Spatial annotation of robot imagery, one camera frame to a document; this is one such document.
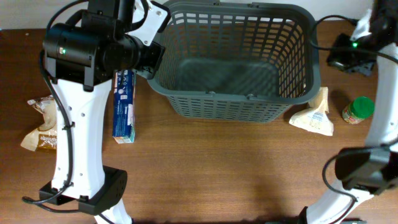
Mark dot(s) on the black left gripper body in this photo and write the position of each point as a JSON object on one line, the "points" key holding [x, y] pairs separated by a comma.
{"points": [[152, 60]]}

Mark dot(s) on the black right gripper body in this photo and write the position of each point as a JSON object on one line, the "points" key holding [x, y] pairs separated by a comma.
{"points": [[351, 61]]}

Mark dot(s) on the blue foil box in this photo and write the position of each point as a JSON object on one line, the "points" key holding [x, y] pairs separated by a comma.
{"points": [[123, 117]]}

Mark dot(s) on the grey plastic basket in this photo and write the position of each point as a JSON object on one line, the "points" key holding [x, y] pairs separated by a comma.
{"points": [[237, 61]]}

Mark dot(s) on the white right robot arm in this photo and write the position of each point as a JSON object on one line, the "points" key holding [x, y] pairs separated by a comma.
{"points": [[365, 172]]}

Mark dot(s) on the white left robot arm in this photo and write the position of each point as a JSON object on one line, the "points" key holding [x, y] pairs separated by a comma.
{"points": [[78, 62]]}

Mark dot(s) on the green lid jar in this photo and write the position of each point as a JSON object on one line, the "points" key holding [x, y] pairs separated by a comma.
{"points": [[358, 110]]}

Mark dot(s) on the cream paper bag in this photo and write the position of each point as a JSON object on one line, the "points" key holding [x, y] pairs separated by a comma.
{"points": [[314, 119]]}

